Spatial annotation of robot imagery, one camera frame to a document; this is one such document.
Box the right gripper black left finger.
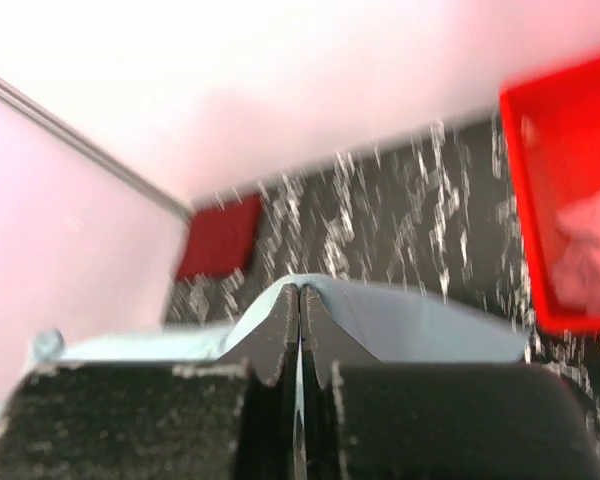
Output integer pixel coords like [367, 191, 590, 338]
[219, 284, 299, 479]

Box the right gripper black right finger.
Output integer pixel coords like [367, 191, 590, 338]
[299, 286, 379, 479]

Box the blue-grey t-shirt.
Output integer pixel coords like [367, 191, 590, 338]
[21, 274, 528, 421]

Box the folded dark red t-shirt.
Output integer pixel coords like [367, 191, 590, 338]
[175, 194, 262, 281]

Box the pink t-shirt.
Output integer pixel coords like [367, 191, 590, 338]
[551, 192, 600, 316]

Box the red plastic bin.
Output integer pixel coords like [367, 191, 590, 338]
[500, 56, 600, 335]

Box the left aluminium corner post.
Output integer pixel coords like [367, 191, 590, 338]
[0, 78, 191, 223]

